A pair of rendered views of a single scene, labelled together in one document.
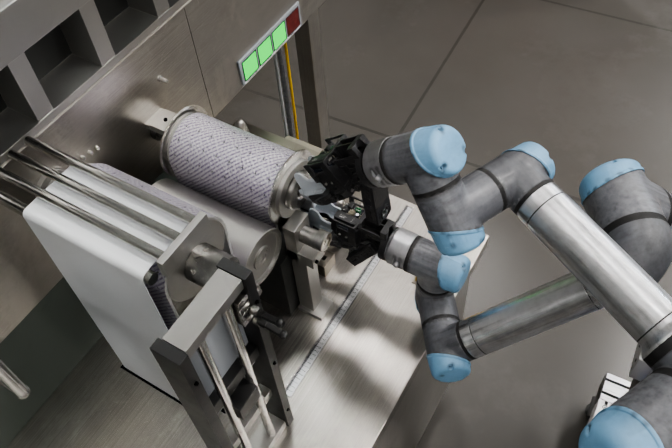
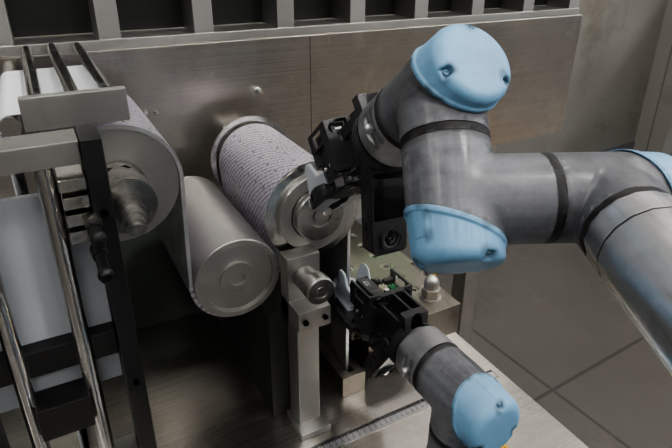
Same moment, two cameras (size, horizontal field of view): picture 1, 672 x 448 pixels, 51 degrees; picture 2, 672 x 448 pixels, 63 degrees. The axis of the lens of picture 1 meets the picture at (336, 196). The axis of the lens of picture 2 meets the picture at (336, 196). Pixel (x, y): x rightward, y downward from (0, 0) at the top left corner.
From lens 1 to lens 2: 73 cm
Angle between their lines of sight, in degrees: 34
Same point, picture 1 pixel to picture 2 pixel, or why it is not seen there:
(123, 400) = not seen: hidden behind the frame
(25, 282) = not seen: hidden behind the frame
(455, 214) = (450, 175)
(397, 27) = (593, 296)
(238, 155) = (272, 153)
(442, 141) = (462, 36)
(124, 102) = (206, 87)
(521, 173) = (612, 169)
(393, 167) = (386, 97)
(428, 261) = (448, 376)
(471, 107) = (654, 395)
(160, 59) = (264, 71)
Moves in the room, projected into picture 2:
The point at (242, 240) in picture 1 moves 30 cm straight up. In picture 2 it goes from (219, 236) to (196, 2)
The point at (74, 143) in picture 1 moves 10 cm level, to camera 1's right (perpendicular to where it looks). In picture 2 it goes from (131, 89) to (178, 96)
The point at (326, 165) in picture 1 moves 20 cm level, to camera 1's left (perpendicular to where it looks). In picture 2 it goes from (326, 127) to (185, 105)
